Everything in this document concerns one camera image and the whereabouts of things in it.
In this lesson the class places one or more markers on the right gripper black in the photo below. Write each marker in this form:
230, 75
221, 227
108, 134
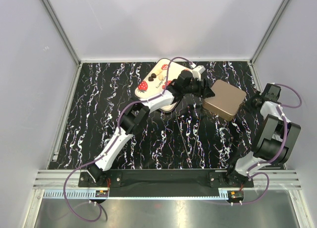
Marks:
257, 95

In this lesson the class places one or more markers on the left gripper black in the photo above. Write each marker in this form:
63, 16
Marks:
205, 90

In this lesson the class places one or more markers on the brown tin lid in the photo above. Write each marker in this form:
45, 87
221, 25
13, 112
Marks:
226, 102

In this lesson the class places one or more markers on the black metal tongs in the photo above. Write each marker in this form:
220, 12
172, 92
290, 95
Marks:
189, 126

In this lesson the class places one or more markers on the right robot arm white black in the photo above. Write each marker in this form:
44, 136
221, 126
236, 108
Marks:
275, 139

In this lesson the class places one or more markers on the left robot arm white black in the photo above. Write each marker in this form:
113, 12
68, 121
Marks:
134, 116

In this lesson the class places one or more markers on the strawberry pattern white tray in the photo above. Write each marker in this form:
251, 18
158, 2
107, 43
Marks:
147, 88

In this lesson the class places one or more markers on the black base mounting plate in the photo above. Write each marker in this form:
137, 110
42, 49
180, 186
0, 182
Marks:
120, 178

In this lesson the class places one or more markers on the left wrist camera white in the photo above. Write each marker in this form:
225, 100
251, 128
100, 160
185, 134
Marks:
197, 72

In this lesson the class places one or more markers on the aluminium frame rail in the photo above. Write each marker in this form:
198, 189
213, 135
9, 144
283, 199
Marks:
278, 179

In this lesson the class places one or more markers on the white cable duct left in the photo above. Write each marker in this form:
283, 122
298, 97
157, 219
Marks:
77, 193

